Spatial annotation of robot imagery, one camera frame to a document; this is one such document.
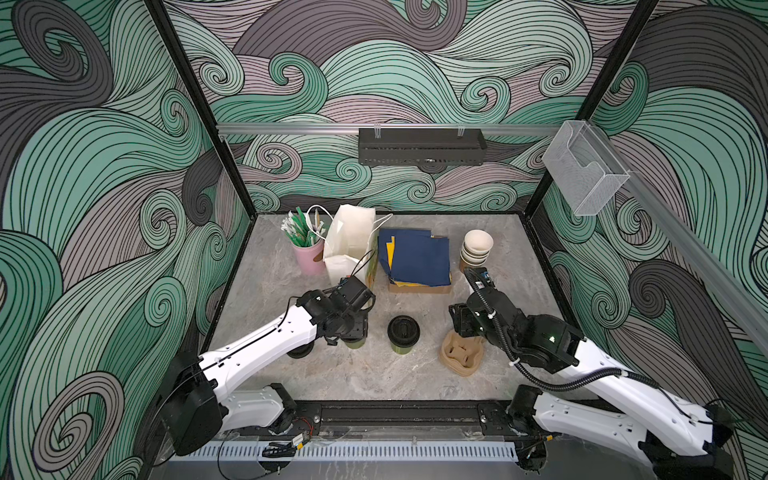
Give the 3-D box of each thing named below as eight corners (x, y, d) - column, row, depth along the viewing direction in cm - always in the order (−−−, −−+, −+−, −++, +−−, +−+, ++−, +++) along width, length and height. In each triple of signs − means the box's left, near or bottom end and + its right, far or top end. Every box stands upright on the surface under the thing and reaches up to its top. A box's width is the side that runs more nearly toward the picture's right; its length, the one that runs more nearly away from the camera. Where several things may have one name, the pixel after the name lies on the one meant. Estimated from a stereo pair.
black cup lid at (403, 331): (396, 362, 84) (398, 348, 75) (383, 339, 88) (383, 322, 79) (419, 349, 86) (424, 333, 77) (405, 327, 91) (409, 310, 82)
